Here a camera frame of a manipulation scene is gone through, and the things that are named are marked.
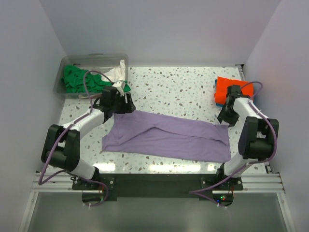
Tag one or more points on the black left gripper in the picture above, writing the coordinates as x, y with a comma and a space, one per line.
128, 108

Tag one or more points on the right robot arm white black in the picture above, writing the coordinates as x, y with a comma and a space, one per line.
258, 138

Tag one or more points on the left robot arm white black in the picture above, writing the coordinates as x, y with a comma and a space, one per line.
62, 144

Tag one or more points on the clear plastic bin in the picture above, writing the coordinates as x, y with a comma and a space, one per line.
92, 63

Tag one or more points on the purple t shirt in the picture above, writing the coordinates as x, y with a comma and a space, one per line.
168, 137

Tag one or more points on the green t shirt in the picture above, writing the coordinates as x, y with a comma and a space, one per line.
74, 83

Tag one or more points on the white t shirt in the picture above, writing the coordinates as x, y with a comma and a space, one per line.
115, 74

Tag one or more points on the teal folded t shirt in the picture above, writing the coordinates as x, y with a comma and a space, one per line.
220, 99

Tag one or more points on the orange folded t shirt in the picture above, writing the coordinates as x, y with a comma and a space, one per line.
221, 85

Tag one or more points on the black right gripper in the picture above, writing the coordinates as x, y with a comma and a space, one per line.
231, 121

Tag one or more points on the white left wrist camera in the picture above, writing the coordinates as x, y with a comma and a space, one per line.
120, 85

